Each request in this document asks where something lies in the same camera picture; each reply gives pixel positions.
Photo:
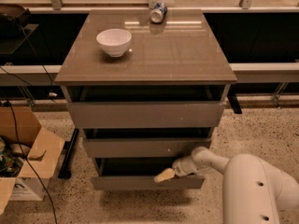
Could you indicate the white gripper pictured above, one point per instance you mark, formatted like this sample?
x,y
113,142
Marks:
x,y
181,167

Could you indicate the grey bottom drawer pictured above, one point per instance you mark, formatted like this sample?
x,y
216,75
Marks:
x,y
138,174

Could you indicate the grey drawer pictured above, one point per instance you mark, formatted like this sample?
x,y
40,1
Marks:
x,y
142,148
138,174
145,115

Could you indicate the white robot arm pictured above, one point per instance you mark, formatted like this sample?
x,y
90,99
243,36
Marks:
x,y
253,190

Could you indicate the grey drawer cabinet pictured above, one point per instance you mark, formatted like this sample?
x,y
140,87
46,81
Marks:
x,y
176,61

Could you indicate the grey middle drawer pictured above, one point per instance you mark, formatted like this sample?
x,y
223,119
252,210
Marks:
x,y
142,148

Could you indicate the grey top drawer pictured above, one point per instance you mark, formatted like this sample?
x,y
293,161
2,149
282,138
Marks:
x,y
145,115

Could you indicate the open cardboard box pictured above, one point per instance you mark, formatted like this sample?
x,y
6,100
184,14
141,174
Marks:
x,y
19,126

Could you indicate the black table leg right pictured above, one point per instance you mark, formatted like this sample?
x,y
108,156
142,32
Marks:
x,y
233,101

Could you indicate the black table leg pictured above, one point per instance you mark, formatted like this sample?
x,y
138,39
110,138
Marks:
x,y
233,101
69,147

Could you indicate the black table leg left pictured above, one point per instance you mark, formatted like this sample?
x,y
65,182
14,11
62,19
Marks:
x,y
69,147

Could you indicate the white ceramic bowl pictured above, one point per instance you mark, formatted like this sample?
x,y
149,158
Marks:
x,y
114,42

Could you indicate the blue white soda can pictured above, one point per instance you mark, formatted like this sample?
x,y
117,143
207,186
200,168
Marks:
x,y
158,13

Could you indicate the dark device on shelf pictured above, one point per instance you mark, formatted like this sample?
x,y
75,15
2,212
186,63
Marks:
x,y
13,17

